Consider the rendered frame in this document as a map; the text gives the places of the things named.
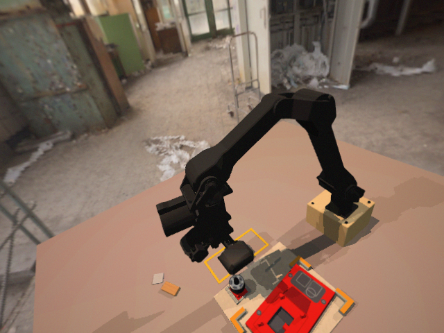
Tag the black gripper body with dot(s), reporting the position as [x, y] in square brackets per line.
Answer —
[236, 254]

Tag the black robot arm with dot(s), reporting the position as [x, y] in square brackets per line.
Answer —
[206, 174]

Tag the black and white wheel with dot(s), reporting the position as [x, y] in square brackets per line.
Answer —
[237, 288]

